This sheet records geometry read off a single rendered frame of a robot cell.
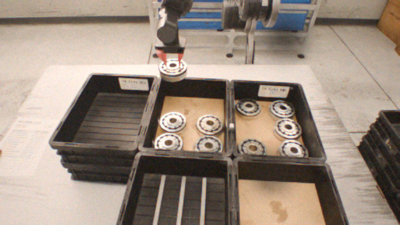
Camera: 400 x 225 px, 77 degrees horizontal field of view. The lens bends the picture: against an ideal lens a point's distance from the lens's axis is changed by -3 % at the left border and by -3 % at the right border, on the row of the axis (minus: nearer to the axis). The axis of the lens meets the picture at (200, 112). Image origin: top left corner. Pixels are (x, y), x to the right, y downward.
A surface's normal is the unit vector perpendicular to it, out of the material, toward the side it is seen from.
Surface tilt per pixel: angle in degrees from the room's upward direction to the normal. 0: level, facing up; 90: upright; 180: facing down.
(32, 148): 0
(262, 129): 0
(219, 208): 0
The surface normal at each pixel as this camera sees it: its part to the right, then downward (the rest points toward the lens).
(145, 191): 0.02, -0.72
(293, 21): 0.03, 0.69
